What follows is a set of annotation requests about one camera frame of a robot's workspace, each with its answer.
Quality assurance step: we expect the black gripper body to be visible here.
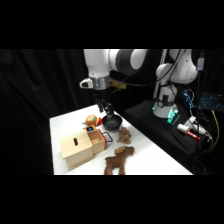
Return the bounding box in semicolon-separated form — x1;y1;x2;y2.
94;88;110;108

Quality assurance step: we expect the wooden drawer with red handle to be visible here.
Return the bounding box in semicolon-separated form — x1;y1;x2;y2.
85;128;114;156

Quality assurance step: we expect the black bowl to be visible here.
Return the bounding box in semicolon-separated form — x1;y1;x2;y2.
101;114;123;132

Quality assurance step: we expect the red and white toy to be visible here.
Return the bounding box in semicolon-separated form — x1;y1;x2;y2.
82;114;102;127

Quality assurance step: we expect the small brown plush toy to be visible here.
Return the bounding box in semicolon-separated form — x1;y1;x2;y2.
116;126;133;145

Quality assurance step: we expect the wooden box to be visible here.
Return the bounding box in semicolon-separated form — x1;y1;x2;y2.
59;129;95;171

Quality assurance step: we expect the brown plush moose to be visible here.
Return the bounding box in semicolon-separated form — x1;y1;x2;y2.
103;145;136;176

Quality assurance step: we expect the black robot stand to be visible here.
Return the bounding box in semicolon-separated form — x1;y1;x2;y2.
122;98;214;156

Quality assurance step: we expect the green lit device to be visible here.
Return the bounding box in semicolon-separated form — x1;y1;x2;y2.
166;108;180;126

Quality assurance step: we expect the white red marker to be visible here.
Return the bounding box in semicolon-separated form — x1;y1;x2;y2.
176;123;202;141

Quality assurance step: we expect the laptop with lit keyboard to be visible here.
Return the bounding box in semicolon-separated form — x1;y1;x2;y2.
199;92;224;112

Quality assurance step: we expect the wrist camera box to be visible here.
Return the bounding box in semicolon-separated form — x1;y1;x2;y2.
79;77;95;90

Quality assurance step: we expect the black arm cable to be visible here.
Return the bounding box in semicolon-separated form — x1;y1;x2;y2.
109;49;186;88

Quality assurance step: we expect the blue wire bundle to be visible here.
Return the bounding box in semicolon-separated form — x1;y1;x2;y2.
182;88;196;109

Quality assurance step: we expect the yellow cable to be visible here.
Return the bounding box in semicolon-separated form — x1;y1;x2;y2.
208;110;221;153

